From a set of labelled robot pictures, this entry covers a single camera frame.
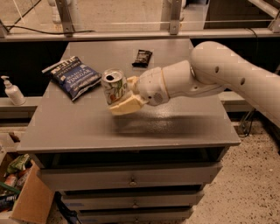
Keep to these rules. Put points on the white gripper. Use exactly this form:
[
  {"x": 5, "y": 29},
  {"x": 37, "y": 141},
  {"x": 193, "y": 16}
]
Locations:
[{"x": 150, "y": 85}]

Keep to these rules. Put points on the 7up soda can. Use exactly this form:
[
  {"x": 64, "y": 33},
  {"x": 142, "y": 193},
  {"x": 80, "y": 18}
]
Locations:
[{"x": 114, "y": 85}]

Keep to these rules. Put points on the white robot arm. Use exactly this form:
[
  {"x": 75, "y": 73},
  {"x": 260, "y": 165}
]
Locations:
[{"x": 212, "y": 67}]

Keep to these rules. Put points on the dark snack bar wrapper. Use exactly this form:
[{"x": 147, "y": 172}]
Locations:
[{"x": 142, "y": 59}]

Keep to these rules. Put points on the blue vinegar chips bag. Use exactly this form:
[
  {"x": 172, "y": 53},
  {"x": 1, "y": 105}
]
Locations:
[{"x": 73, "y": 76}]

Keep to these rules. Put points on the grey drawer cabinet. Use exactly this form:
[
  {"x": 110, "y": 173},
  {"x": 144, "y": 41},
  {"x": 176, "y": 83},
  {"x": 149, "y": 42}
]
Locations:
[{"x": 148, "y": 166}]

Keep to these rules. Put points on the white pump bottle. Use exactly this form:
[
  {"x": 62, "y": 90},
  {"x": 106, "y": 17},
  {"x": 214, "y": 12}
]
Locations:
[{"x": 13, "y": 92}]

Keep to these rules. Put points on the green snack bag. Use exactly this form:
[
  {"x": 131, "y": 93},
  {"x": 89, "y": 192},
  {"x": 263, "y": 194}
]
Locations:
[{"x": 18, "y": 164}]

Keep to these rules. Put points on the cardboard box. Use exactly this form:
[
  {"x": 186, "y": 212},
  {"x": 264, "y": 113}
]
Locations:
[{"x": 33, "y": 203}]

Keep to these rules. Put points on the metal window frame rail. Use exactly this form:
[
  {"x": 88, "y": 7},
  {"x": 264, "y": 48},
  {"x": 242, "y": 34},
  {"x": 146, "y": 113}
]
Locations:
[{"x": 36, "y": 36}]

